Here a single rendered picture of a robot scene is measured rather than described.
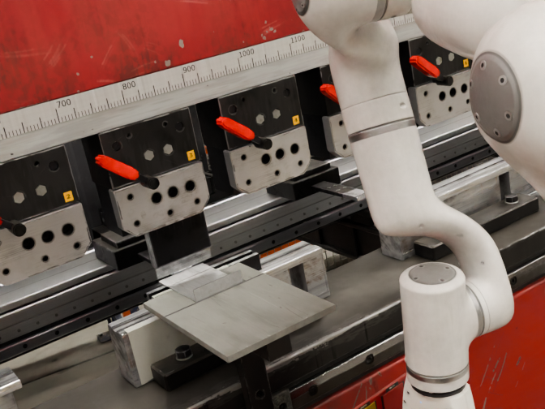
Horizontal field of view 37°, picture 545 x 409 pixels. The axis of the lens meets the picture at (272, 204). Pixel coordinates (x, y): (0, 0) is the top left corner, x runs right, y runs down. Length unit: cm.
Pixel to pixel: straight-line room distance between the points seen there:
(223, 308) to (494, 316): 38
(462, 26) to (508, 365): 102
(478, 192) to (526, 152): 110
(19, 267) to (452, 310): 59
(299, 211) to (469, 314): 71
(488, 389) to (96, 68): 96
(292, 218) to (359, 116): 69
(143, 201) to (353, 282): 47
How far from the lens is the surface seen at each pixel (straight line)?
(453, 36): 76
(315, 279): 143
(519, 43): 56
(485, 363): 161
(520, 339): 167
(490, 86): 57
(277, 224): 168
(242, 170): 129
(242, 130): 123
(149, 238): 127
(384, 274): 151
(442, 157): 196
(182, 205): 124
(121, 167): 115
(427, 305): 104
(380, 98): 104
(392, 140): 103
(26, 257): 117
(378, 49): 101
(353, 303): 142
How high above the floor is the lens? 150
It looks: 18 degrees down
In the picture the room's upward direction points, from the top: 11 degrees counter-clockwise
